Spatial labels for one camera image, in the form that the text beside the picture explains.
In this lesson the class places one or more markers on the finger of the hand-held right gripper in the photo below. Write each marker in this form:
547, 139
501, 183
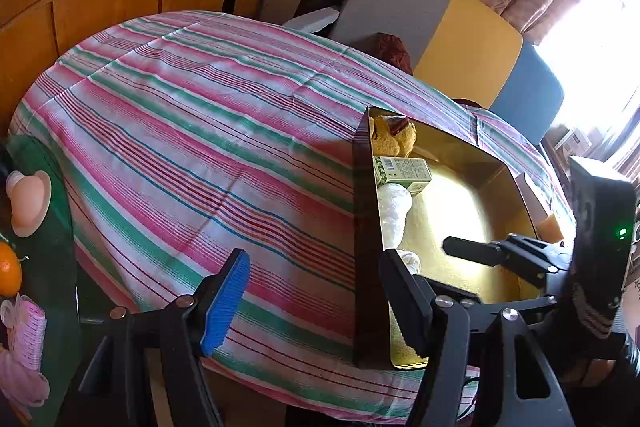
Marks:
470, 249
535, 304

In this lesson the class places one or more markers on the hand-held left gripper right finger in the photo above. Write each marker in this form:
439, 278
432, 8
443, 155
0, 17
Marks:
407, 307

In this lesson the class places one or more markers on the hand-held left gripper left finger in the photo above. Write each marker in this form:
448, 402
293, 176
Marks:
225, 302

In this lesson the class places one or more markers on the black box with gold lining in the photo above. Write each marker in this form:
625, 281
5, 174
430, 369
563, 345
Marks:
365, 257

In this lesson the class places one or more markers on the white plastic wrapped bundle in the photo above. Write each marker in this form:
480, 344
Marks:
392, 212

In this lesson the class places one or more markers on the green white small carton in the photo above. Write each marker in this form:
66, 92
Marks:
400, 169

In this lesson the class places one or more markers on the white appliance carton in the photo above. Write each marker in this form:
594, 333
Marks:
572, 142

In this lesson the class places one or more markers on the yellow plush toy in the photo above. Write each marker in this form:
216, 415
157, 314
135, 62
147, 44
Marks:
387, 137

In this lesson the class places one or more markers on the pink green striped bedsheet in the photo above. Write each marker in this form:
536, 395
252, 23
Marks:
200, 132

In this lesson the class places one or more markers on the green glass table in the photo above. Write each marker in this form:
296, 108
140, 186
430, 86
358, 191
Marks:
50, 267

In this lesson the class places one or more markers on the pink hair rollers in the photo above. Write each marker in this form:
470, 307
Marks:
27, 332

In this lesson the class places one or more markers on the dark red cushion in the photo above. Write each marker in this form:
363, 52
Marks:
392, 49

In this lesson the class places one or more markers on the pink suction cup holder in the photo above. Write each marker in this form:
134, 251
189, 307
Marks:
30, 207

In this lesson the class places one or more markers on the orange fruit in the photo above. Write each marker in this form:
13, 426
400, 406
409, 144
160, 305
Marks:
9, 269

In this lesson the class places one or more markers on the grey yellow blue sofa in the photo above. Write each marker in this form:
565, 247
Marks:
400, 2

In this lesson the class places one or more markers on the white foam piece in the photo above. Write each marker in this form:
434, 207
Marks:
312, 21

